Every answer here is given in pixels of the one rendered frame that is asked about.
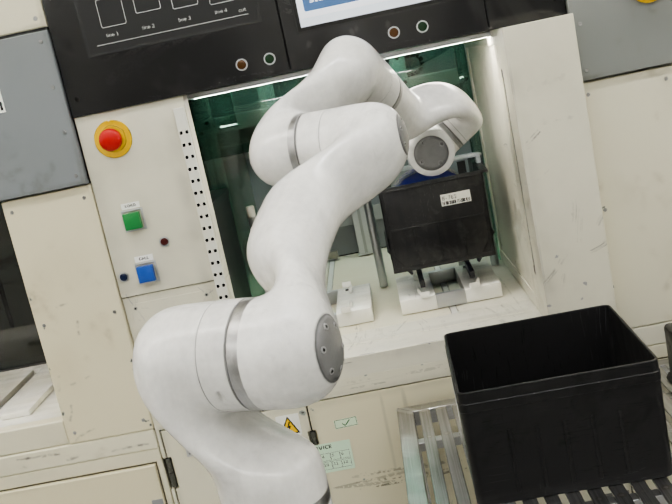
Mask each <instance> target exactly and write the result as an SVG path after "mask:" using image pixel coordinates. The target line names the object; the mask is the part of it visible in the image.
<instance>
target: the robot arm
mask: <svg viewBox="0 0 672 504"><path fill-rule="evenodd" d="M482 122H483V118H482V115H481V112H480V110H479V109H478V108H477V106H476V105H475V103H474V102H473V101H472V100H471V98H470V97H469V96H468V95H467V94H466V93H465V92H463V91H462V90H461V89H459V88H458V87H456V86H454V85H451V84H449V83H445V82H429V83H424V84H421V85H418V86H415V87H412V88H410V89H409V88H408V87H407V86H406V85H405V83H404V82H403V81H402V80H401V79H400V77H399V76H398V75H397V74H396V73H395V71H394V70H393V69H392V68H391V67H390V66H389V64H388V63H387V62H386V61H385V60H384V59H383V58H382V56H381V55H380V54H379V53H378V52H377V51H376V50H375V49H374V48H373V47H372V46H371V45H370V44H369V43H368V42H366V41H365V40H363V39H361V38H358V37H355V36H349V35H345V36H339V37H336V38H334V39H333V40H331V41H330V42H329V43H327V45H326V46H325V47H324V48H323V50H322V51H321V53H320V55H319V57H318V59H317V61H316V63H315V65H314V67H313V69H312V70H311V72H310V73H309V74H308V75H307V77H306V78H305V79H304V80H303V81H302V82H301V83H299V84H298V85H297V86H296V87H295V88H293V89H292V90H291V91H289V92H288V93H287V94H285V95H284V96H283V97H282V98H280V99H279V100H278V101H277V102H276V103H275V104H274V105H273V106H272V107H271V108H270V109H269V110H268V111H267V112H266V113H265V114H264V116H263V117H262V118H261V120H260V121H259V123H258V125H257V126H256V128H255V130H254V132H253V135H252V138H251V141H250V146H249V158H250V164H251V165H252V168H253V170H254V171H255V173H256V175H257V176H258V177H259V178H260V179H261V180H262V181H264V182H265V183H267V184H269V185H272V186H273V187H272V189H271V190H270V191H269V193H268V194H267V196H266V197H265V199H264V201H263V203H262V205H261V207H260V209H259V211H258V214H257V216H256V218H255V220H254V223H253V225H252V228H251V231H250V235H249V238H248V243H247V260H248V264H249V267H250V269H251V271H252V273H253V275H254V277H255V278H256V280H257V281H258V283H259V284H260V285H261V286H262V287H263V288H264V290H265V291H266V292H267V293H266V294H264V295H262V296H258V297H246V298H236V299H226V300H217V301H206V302H198V303H190V304H183V305H178V306H174V307H170V308H167V309H164V310H162V311H160V312H158V313H157V314H155V315H154V316H153V317H151V318H150V319H149V320H148V321H147V322H146V323H145V324H144V326H143V327H142V328H141V330H140V332H139V333H138V336H137V338H136V340H135V344H134V348H133V357H132V363H133V375H134V379H135V384H136V387H137V390H138V392H139V395H140V397H141V399H142V401H143V402H144V404H145V406H146V407H147V409H148V410H149V411H150V413H151V414H152V416H153V417H154V418H155V419H156V420H157V421H158V423H159V424H160V425H161V426H162V427H163V428H164V429H165V430H166V431H167V432H168V433H169V434H170V435H171V436H172V437H173V438H174V439H175V440H176V441H177V442H178V443H179V444H180V445H182V446H183V447H184V448H185V449H186V450H187V451H188V452H189V453H190V454H191V455H192V456H193V457H194V458H195V459H196V460H198V461H199V462H200V463H201V464H202V466H203V467H204V468H205V469H206V470H207V471H208V473H209V474H210V476H211V477H212V479H213V481H214V484H215V486H216V489H217V493H218V496H219V500H220V504H333V502H332V498H331V493H330V488H329V483H328V479H327V475H326V471H325V467H324V464H323V461H322V458H321V456H320V453H319V451H318V449H317V448H316V447H315V445H314V444H313V443H311V442H310V441H309V440H307V439H306V438H304V437H303V436H301V435H300V434H298V433H296V432H294V431H292V430H290V429H289V428H287V427H285V426H283V425H281V424H279V423H278V422H276V421H274V420H272V419H271V418H269V417H267V416H266V415H264V414H263V413H261V412H260V411H265V410H284V409H295V408H301V407H305V406H309V405H311V404H313V403H316V402H318V401H319V400H321V399H323V398H324V397H325V396H326V395H328V394H329V393H330V392H331V391H332V389H333V388H334V387H335V385H336V384H337V382H338V380H339V378H340V376H341V372H342V369H343V363H344V343H343V341H342V337H341V333H340V330H339V327H338V323H337V320H336V317H335V315H334V312H333V309H332V307H331V304H330V301H329V298H328V295H327V291H326V285H325V275H326V265H327V260H328V256H329V253H330V250H331V247H332V245H333V242H334V239H335V237H336V234H337V232H338V229H339V227H340V226H341V224H342V223H343V222H344V221H345V220H346V219H347V218H348V217H349V216H350V215H351V214H352V213H354V212H355V211H356V210H357V209H359V208H360V207H362V206H363V205H364V204H366V203H367V202H368V201H370V200H371V199H373V198H374V197H376V196H377V195H378V194H380V193H381V192H382V191H383V190H385V189H386V188H387V187H388V186H389V185H390V184H391V183H392V182H393V181H394V180H395V179H396V177H397V176H398V175H399V173H400V172H401V170H402V169H403V167H404V165H405V163H406V160H408V161H409V162H410V164H411V166H412V167H413V168H414V169H415V170H416V171H417V172H418V173H420V174H422V175H425V176H436V175H440V174H442V173H444V172H445V171H446V170H448V168H449V167H450V166H451V165H452V163H453V161H454V157H455V153H456V152H457V151H458V150H459V149H460V148H461V147H462V146H463V145H464V144H465V143H466V142H467V141H468V140H469V139H470V138H472V137H473V136H474V135H475V134H476V133H477V131H478V130H479V129H480V127H481V126H482Z"/></svg>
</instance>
